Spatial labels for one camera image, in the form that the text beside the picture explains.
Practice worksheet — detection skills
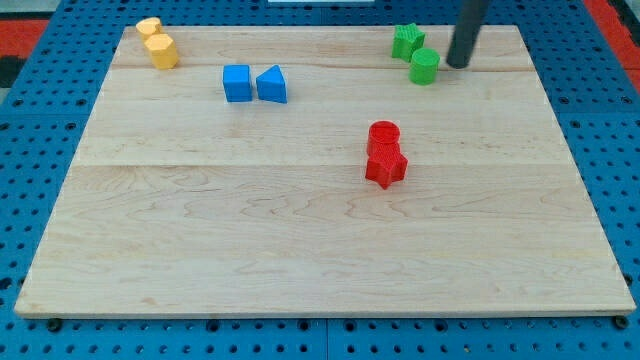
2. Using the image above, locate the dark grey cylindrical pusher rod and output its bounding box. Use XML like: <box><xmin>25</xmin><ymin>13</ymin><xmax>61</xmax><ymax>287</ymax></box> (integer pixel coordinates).
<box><xmin>446</xmin><ymin>0</ymin><xmax>489</xmax><ymax>69</ymax></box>

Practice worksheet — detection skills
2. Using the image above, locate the yellow heart block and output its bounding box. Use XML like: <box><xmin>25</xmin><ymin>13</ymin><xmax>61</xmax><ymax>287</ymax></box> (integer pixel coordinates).
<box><xmin>135</xmin><ymin>17</ymin><xmax>163</xmax><ymax>42</ymax></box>

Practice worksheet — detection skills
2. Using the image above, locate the yellow hexagon block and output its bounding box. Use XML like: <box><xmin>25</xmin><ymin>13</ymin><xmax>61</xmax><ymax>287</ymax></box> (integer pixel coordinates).
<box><xmin>144</xmin><ymin>33</ymin><xmax>179</xmax><ymax>70</ymax></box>

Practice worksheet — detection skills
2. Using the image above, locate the blue triangular prism block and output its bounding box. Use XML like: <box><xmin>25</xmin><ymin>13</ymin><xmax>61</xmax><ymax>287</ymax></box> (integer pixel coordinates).
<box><xmin>256</xmin><ymin>65</ymin><xmax>288</xmax><ymax>104</ymax></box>

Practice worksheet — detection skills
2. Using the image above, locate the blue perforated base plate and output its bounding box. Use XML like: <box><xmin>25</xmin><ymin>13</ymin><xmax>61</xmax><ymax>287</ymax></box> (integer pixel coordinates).
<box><xmin>1</xmin><ymin>0</ymin><xmax>639</xmax><ymax>359</ymax></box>

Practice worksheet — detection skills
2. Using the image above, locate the green star block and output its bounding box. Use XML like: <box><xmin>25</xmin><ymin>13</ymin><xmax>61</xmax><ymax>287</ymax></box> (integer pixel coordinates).
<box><xmin>391</xmin><ymin>23</ymin><xmax>426</xmax><ymax>62</ymax></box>

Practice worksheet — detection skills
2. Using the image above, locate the green cylinder block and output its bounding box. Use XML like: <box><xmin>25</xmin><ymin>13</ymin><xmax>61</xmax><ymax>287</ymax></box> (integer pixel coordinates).
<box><xmin>409</xmin><ymin>48</ymin><xmax>440</xmax><ymax>85</ymax></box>

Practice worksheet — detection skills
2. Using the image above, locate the red cylinder block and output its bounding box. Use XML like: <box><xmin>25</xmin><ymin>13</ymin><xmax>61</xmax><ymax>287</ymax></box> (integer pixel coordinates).
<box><xmin>366</xmin><ymin>120</ymin><xmax>400</xmax><ymax>155</ymax></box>

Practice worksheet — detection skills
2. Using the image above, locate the red star block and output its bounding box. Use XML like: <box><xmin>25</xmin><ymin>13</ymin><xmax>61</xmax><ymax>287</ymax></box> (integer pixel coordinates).
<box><xmin>365</xmin><ymin>144</ymin><xmax>408</xmax><ymax>189</ymax></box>

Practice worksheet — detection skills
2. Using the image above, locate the blue cube block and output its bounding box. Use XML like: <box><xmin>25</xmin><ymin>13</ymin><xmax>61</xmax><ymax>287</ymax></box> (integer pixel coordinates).
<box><xmin>223</xmin><ymin>64</ymin><xmax>253</xmax><ymax>103</ymax></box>

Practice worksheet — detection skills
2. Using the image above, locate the light wooden board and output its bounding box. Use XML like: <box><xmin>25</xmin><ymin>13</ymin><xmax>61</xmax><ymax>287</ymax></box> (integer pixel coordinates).
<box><xmin>15</xmin><ymin>25</ymin><xmax>636</xmax><ymax>319</ymax></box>

